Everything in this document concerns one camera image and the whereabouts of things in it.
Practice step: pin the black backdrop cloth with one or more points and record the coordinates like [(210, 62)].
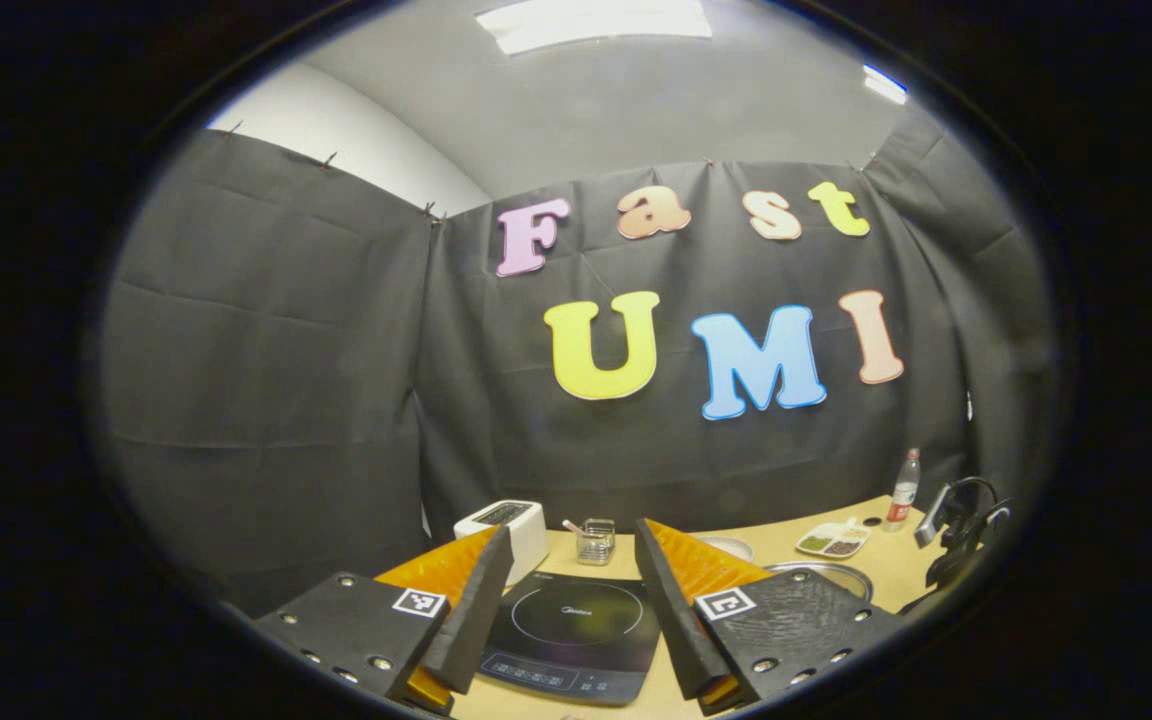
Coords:
[(286, 400)]

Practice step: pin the large ceiling light panel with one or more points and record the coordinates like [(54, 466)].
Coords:
[(596, 22)]

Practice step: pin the white oval plate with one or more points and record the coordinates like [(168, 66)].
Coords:
[(728, 546)]

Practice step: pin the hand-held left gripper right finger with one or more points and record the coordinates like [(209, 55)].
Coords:
[(671, 620)]

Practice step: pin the black induction cooktop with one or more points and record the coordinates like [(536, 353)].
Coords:
[(576, 630)]

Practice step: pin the white divided bean dish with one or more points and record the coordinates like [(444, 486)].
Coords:
[(833, 540)]

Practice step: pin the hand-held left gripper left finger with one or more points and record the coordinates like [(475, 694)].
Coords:
[(481, 620)]

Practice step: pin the clear plastic water bottle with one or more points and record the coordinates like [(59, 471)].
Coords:
[(902, 495)]

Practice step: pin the white toaster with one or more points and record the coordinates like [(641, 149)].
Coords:
[(526, 530)]

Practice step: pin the small ceiling light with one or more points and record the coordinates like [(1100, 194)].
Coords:
[(884, 85)]

